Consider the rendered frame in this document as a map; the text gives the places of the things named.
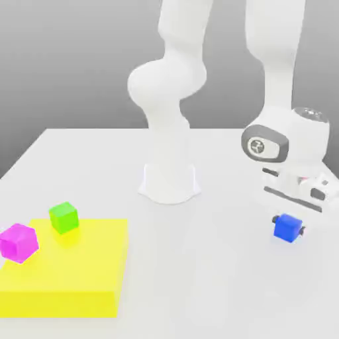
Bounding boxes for small magenta cube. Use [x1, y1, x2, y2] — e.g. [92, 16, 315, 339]
[0, 222, 40, 264]

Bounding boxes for small blue cube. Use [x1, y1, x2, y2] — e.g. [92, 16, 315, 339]
[273, 213, 303, 244]

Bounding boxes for large yellow box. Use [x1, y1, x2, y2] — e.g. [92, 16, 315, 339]
[0, 218, 128, 318]

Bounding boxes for small green cube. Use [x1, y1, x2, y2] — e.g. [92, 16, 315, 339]
[48, 201, 80, 235]

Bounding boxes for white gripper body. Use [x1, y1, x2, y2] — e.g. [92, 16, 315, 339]
[261, 184, 326, 225]

